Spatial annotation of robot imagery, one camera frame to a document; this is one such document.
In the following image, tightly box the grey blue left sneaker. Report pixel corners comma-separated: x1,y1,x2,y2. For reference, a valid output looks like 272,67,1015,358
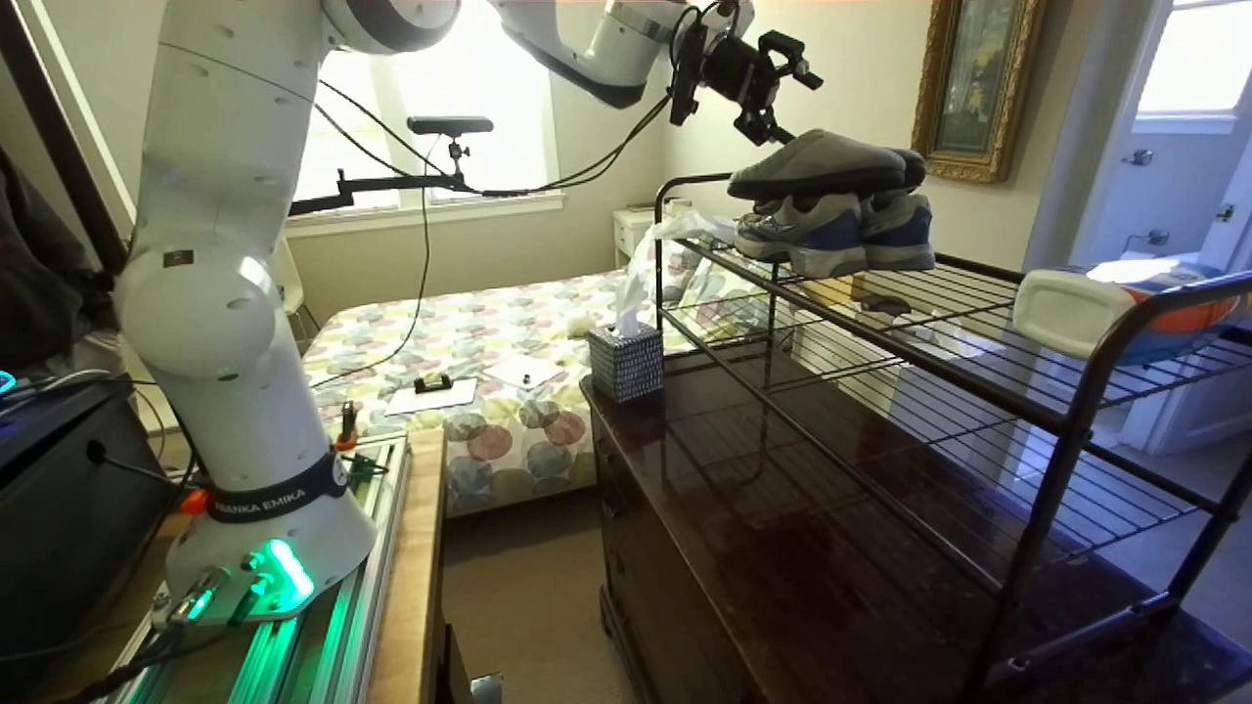
735,197,863,279

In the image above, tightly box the small black device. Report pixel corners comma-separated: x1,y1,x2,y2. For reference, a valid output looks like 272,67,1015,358
411,373,455,395

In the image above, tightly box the black camera on stand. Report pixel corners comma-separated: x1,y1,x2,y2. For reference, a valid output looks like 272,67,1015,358
289,118,494,214

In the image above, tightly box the floral bed mattress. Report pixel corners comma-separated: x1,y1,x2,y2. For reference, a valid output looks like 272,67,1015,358
303,269,629,515

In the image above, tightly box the black computer case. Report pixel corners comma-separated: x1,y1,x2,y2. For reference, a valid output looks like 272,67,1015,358
0,380,177,665

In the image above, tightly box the gold framed picture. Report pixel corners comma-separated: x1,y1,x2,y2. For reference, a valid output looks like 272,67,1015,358
911,0,1043,184

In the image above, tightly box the white plastic container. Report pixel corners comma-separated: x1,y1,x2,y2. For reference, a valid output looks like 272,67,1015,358
1010,269,1135,358

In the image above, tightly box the grey blue sneaker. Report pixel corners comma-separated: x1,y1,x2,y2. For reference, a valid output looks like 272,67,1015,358
863,191,933,269
735,197,863,279

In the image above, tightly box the white door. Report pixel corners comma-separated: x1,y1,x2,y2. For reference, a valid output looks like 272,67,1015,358
1070,0,1252,269

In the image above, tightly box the grey blue right sneaker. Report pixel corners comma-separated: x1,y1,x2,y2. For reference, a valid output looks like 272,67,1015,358
863,191,933,269

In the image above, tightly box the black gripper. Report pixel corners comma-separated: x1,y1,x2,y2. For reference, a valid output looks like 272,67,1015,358
668,0,825,144

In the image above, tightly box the aluminium rail base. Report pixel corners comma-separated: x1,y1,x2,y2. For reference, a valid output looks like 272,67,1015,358
98,438,411,704

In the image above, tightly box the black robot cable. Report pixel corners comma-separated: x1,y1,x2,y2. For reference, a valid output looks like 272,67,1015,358
308,76,680,384

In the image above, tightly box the dark wooden dresser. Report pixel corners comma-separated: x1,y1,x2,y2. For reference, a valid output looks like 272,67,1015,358
591,343,1246,704

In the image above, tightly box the blue patterned tissue box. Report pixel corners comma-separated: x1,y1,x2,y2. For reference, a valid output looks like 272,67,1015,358
585,325,664,404

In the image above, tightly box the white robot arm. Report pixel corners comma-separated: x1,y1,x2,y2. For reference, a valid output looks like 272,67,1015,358
113,0,462,621

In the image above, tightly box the black metal shoe rack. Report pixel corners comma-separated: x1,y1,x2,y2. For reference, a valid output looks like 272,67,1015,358
655,231,1252,704

